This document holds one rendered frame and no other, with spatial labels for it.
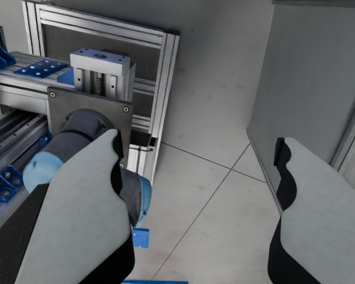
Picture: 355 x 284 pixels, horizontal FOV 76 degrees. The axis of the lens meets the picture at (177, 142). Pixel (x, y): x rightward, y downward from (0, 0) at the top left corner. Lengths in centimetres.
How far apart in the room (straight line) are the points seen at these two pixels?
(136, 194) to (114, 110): 24
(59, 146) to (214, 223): 216
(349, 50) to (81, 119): 78
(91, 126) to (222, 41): 118
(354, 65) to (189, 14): 102
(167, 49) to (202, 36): 31
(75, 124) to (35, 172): 16
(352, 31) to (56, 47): 141
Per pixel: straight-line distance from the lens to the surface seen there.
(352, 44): 87
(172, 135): 184
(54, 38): 159
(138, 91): 147
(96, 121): 62
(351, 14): 91
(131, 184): 52
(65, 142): 55
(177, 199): 228
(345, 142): 81
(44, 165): 50
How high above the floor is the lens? 158
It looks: 58 degrees down
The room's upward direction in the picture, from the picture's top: 174 degrees counter-clockwise
